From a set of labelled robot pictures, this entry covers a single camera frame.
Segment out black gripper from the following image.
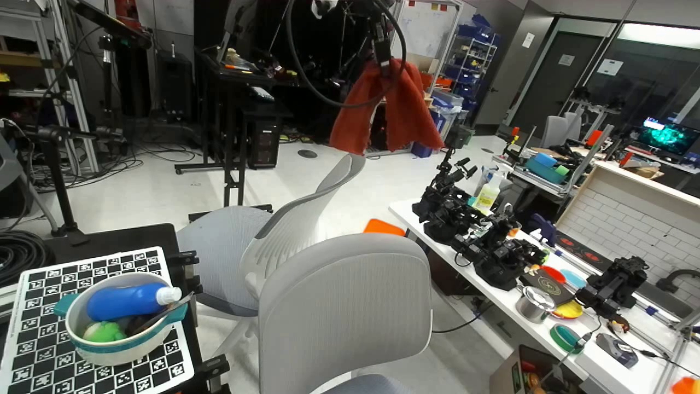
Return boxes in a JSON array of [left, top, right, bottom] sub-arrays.
[[361, 7, 402, 72]]

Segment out orange cloth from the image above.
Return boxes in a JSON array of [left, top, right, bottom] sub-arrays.
[[327, 56, 443, 158]]

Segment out blue bin shelf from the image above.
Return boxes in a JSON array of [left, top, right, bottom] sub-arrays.
[[435, 8, 505, 139]]

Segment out black workstation desk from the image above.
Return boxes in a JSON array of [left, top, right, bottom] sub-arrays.
[[193, 46, 293, 209]]

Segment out orange flat sheet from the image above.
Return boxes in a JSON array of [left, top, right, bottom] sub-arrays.
[[361, 216, 409, 241]]

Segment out yellow white bottle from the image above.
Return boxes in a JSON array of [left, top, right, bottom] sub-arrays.
[[469, 169, 505, 218]]

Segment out dark glass partition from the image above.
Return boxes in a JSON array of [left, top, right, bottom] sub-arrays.
[[505, 16, 700, 159]]

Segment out teal box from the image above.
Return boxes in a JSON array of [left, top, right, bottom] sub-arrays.
[[522, 150, 573, 185]]

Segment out black mechanical gadget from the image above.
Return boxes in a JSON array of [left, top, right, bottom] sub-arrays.
[[454, 216, 546, 290]]

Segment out red toy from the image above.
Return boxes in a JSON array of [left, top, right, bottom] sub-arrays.
[[537, 264, 568, 284]]

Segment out monitor with teal screen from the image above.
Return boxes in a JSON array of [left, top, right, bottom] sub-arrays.
[[635, 114, 697, 162]]

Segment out metal cup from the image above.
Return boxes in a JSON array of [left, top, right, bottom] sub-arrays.
[[514, 284, 558, 326]]

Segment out light blue toy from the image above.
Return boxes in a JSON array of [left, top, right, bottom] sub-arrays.
[[560, 266, 590, 292]]

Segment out white tiled wooden box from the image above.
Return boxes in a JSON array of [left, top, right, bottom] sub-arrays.
[[554, 159, 700, 292]]

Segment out black blocky device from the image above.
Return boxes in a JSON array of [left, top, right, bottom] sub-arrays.
[[575, 254, 652, 311]]

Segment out green oval toy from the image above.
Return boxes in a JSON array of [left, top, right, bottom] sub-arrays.
[[546, 323, 586, 357]]

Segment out grey spoon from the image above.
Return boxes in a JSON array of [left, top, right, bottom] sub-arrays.
[[119, 290, 197, 336]]

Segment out blue bottle white cap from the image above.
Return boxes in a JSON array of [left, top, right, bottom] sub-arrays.
[[84, 280, 183, 323]]

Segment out grey metal storage rack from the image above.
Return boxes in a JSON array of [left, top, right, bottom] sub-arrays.
[[0, 0, 100, 181]]

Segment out white work table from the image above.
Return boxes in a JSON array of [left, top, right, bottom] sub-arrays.
[[390, 195, 700, 394]]

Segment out green ball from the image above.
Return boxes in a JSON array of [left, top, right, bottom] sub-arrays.
[[81, 319, 127, 346]]

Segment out white bowl teal rim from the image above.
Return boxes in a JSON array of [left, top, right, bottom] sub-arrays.
[[53, 272, 193, 368]]

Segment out orange plastic object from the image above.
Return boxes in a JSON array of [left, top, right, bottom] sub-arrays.
[[666, 374, 700, 394]]

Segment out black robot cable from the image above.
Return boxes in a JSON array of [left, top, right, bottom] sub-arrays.
[[283, 0, 411, 112]]

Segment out black camera rig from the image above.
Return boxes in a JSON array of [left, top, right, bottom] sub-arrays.
[[411, 149, 485, 246]]

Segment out black camera tripod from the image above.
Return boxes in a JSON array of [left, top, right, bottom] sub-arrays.
[[0, 118, 93, 236]]

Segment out black coiled cables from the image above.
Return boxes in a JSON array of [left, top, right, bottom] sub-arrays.
[[0, 230, 49, 288]]

